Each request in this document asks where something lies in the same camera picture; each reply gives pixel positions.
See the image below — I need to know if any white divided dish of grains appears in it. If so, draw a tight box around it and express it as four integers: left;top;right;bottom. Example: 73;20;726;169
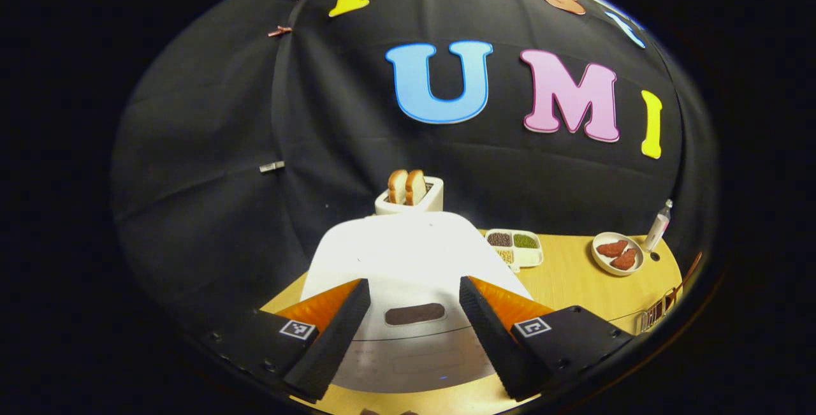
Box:
484;229;545;274

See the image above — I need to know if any white round plate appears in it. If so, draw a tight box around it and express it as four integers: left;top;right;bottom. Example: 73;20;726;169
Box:
591;231;646;277

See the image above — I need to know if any white rice cooker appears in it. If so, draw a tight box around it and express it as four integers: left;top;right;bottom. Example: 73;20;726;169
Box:
300;211;534;394

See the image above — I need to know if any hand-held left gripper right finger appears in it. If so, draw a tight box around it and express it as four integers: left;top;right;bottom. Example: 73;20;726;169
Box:
459;276;635;402

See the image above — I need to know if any white toaster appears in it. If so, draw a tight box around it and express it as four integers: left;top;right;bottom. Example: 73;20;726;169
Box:
375;176;445;215

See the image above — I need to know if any clear bottle with pink label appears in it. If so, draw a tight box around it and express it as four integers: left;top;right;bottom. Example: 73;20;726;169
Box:
643;199;674;254

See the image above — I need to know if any black backdrop cloth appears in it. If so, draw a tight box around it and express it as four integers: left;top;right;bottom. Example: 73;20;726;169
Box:
112;0;718;339

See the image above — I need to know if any brown wooden spoon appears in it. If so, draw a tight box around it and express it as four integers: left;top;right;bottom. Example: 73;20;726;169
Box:
663;251;704;314

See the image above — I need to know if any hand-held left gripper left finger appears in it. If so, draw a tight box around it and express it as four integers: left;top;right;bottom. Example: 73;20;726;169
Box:
210;278;372;403

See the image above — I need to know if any toast bread slice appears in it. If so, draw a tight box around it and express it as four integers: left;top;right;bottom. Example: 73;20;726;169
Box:
405;170;428;207
388;170;409;206

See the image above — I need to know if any metal wire chopstick holder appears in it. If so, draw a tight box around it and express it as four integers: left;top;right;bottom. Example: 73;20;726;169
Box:
639;288;683;333

